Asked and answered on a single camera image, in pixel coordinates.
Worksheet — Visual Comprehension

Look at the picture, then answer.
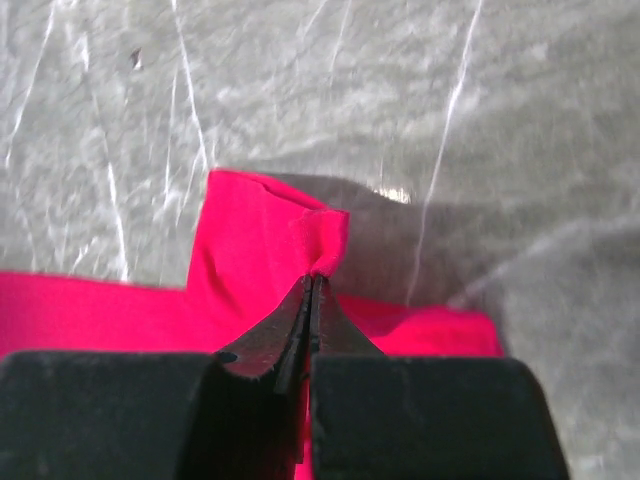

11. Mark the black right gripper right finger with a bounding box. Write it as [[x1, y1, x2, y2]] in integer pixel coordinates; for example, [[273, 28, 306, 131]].
[[309, 275, 384, 356]]

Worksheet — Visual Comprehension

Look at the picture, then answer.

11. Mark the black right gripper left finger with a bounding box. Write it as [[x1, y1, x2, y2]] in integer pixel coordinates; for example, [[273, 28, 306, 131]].
[[214, 276, 313, 395]]

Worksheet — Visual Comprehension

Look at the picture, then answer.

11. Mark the magenta pink t-shirt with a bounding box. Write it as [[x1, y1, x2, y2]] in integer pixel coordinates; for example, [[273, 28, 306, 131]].
[[1, 170, 518, 479]]

